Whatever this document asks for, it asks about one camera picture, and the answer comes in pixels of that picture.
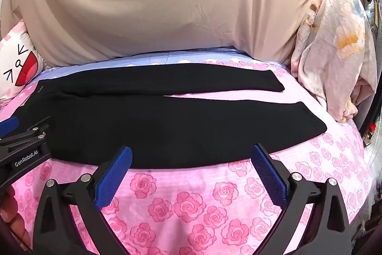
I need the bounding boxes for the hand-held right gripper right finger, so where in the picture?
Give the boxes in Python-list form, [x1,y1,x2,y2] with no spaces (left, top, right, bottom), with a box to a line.
[251,144,353,255]

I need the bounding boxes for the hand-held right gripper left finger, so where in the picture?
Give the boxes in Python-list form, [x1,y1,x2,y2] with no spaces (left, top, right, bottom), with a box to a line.
[35,146,133,255]

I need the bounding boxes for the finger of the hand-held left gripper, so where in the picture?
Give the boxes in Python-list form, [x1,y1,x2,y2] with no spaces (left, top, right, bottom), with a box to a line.
[13,116,54,140]
[0,117,20,136]

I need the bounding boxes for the black pants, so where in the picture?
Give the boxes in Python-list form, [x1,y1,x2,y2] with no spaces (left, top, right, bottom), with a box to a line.
[10,63,327,169]

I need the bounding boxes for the person's left hand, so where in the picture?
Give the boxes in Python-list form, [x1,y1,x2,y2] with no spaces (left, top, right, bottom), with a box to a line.
[0,185,32,248]

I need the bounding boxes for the white cartoon face pillow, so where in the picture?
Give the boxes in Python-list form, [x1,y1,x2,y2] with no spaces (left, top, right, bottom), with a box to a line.
[0,20,45,103]

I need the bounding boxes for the pink rose bed sheet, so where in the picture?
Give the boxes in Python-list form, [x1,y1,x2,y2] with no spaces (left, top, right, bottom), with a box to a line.
[0,46,375,255]

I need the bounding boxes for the pale floral blanket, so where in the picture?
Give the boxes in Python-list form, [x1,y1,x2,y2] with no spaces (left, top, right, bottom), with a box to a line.
[291,0,378,123]

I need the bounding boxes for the beige blanket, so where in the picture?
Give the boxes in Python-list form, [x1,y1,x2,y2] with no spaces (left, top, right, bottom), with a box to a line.
[6,0,329,68]

